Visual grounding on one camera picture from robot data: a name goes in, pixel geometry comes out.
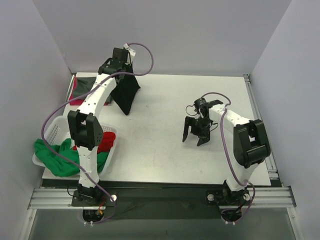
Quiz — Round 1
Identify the red t-shirt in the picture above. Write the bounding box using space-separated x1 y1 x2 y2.
97 131 116 154

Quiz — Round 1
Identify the aluminium frame rail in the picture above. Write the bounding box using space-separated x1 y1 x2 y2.
242 73 283 187
28 187 297 210

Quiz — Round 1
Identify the folded grey t-shirt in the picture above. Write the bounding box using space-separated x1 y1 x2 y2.
72 77 96 98

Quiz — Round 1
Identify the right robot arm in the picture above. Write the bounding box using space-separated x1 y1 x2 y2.
182 97 271 204

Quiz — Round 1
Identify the black cable at right wrist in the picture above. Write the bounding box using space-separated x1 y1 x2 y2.
185 103 218 133

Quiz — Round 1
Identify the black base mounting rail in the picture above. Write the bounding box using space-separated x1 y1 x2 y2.
41 178 251 222

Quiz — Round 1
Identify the white plastic laundry basket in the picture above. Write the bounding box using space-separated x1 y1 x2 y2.
32 116 117 177

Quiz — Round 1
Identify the folded magenta t-shirt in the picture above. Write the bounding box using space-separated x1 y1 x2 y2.
68 77 86 106

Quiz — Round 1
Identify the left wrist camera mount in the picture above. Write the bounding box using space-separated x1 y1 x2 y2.
123 43 136 66

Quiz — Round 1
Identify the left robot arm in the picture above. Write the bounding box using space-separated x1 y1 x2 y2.
67 48 131 206

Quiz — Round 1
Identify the black t-shirt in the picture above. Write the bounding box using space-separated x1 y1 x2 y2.
110 74 141 116

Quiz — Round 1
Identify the green t-shirt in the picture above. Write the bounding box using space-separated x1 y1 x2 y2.
33 138 109 177

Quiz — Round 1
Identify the aluminium frame rail front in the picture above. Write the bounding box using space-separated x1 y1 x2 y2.
28 187 297 210

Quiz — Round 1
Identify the aluminium frame rail right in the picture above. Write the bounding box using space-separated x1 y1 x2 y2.
242 73 283 187

